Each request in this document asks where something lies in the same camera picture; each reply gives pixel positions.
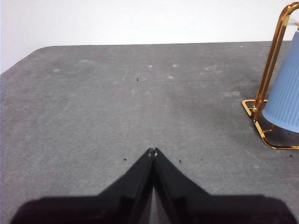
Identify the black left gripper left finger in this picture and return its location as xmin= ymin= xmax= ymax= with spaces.
xmin=10 ymin=147 xmax=155 ymax=224

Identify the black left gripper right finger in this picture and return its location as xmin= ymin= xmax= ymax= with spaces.
xmin=153 ymin=147 xmax=299 ymax=224

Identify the blue ribbed plastic cup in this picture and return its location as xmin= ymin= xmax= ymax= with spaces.
xmin=261 ymin=30 xmax=299 ymax=134

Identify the gold wire cup rack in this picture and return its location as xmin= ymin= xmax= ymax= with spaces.
xmin=242 ymin=1 xmax=299 ymax=150

